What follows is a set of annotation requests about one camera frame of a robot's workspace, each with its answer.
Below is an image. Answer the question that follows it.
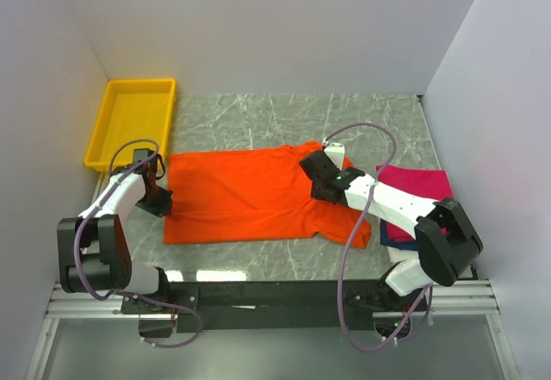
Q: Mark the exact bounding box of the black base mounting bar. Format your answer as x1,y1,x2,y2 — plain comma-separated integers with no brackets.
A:
120,279,430,338

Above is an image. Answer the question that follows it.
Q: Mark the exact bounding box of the aluminium frame rail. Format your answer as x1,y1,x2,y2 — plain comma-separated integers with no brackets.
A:
45,278,503,321

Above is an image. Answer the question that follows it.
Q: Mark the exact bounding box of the yellow plastic tray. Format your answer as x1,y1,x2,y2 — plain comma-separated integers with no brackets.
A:
84,78,176,172

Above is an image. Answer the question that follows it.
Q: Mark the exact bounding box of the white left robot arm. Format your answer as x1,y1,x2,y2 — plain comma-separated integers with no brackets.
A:
57,148,172,313

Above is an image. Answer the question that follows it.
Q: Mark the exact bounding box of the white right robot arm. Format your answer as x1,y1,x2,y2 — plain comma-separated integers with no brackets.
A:
300,144,483,310

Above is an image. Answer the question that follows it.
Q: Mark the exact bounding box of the navy blue folded t shirt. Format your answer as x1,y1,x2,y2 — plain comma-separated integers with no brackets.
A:
380,220,418,252

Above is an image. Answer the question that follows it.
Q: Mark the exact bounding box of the magenta folded t shirt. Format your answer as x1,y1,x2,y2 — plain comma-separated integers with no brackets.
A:
378,165,454,240

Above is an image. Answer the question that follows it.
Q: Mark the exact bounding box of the orange t shirt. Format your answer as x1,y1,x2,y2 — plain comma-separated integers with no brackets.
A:
163,141,371,249

